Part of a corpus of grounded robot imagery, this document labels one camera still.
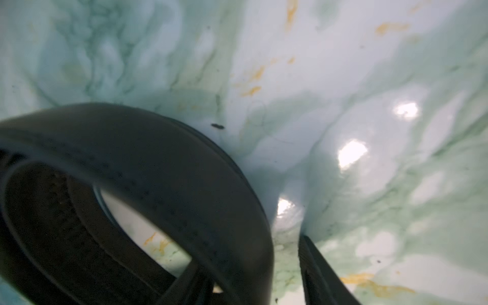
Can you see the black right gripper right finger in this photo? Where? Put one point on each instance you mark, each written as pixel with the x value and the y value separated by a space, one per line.
pixel 321 284

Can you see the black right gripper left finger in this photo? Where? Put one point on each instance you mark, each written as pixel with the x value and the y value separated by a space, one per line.
pixel 193 287

